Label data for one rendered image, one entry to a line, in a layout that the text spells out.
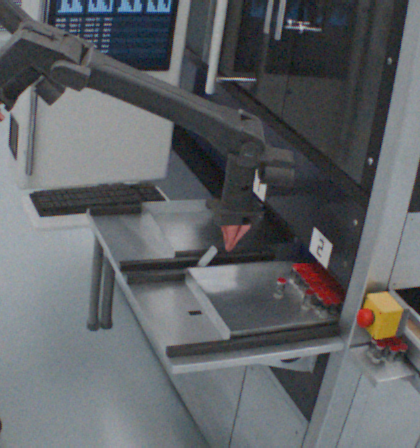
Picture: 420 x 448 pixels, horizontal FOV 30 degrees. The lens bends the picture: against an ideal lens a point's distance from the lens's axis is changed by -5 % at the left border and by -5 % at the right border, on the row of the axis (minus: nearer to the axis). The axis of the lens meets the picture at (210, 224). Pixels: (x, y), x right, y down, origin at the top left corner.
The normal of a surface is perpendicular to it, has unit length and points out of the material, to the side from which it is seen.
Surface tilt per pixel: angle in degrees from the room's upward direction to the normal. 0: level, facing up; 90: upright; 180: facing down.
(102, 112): 90
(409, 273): 90
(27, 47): 107
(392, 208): 90
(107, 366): 0
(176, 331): 0
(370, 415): 90
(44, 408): 0
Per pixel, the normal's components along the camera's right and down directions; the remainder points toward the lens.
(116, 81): 0.07, 0.66
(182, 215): 0.14, -0.89
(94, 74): 0.26, 0.72
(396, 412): 0.36, 0.46
